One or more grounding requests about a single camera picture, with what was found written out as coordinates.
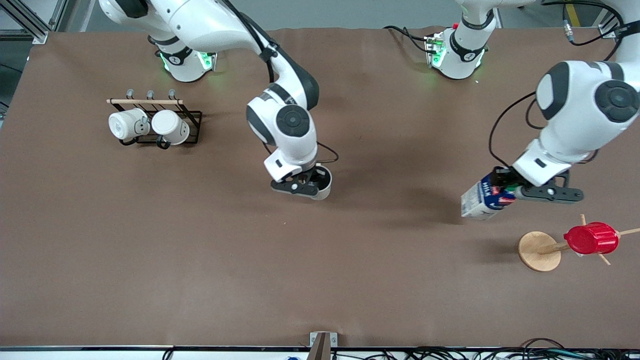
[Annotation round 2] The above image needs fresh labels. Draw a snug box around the black cable bundle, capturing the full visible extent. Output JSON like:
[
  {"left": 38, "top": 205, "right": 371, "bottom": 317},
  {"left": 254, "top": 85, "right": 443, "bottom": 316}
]
[{"left": 400, "top": 338, "right": 640, "bottom": 360}]

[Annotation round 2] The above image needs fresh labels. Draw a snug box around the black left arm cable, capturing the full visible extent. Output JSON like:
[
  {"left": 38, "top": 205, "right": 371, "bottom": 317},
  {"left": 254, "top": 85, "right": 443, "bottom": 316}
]
[{"left": 488, "top": 91, "right": 545, "bottom": 172}]

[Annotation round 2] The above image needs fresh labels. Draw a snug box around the black wire mug rack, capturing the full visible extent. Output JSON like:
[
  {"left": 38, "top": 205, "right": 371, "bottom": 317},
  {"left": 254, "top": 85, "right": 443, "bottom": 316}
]
[{"left": 106, "top": 89, "right": 203, "bottom": 150}]

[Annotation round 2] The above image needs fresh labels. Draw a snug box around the wooden mug tree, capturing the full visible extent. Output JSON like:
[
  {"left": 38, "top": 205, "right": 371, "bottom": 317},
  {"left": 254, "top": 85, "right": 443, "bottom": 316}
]
[{"left": 518, "top": 214, "right": 640, "bottom": 273}]

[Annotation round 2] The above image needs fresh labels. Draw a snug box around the metal mount bracket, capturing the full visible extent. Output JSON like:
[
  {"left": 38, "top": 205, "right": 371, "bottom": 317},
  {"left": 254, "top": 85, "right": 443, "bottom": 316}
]
[{"left": 306, "top": 331, "right": 339, "bottom": 360}]

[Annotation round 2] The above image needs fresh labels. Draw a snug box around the white mug grey interior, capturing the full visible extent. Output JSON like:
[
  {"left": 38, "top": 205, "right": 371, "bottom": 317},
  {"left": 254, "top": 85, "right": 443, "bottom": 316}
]
[{"left": 299, "top": 164, "right": 333, "bottom": 201}]

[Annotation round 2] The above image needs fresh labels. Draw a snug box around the red plastic cup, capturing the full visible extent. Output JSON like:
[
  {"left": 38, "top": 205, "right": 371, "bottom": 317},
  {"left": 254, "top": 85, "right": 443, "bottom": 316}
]
[{"left": 563, "top": 221, "right": 620, "bottom": 256}]

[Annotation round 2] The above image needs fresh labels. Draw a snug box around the black looped cable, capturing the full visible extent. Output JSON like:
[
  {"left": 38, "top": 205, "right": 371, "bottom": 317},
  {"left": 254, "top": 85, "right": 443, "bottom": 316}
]
[{"left": 539, "top": 0, "right": 627, "bottom": 63}]

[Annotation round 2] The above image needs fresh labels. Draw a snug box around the blue white milk carton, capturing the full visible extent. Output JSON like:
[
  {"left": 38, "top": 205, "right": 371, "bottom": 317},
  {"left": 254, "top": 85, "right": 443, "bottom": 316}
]
[{"left": 460, "top": 173, "right": 518, "bottom": 221}]

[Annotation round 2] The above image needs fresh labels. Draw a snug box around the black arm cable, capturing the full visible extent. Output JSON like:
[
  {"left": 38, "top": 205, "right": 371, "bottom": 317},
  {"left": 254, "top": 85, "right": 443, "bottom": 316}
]
[
  {"left": 220, "top": 0, "right": 340, "bottom": 165},
  {"left": 488, "top": 91, "right": 545, "bottom": 172}
]

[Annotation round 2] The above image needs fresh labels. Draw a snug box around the aluminium frame profile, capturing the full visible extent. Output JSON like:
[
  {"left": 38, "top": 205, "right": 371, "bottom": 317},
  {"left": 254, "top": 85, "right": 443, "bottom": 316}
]
[{"left": 0, "top": 0, "right": 69, "bottom": 45}]

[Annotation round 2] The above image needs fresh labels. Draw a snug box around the black base cable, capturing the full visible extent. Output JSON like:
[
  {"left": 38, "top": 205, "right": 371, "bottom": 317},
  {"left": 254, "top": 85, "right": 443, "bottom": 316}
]
[{"left": 383, "top": 24, "right": 437, "bottom": 54}]

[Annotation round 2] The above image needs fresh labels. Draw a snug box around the white ceramic mug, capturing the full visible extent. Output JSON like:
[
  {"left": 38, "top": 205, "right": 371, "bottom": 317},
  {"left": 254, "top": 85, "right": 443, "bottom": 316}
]
[
  {"left": 151, "top": 109, "right": 191, "bottom": 150},
  {"left": 108, "top": 107, "right": 151, "bottom": 142}
]

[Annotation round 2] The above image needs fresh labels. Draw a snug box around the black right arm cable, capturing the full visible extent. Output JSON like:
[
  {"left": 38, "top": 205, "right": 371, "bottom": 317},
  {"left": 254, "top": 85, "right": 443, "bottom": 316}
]
[{"left": 220, "top": 0, "right": 340, "bottom": 165}]

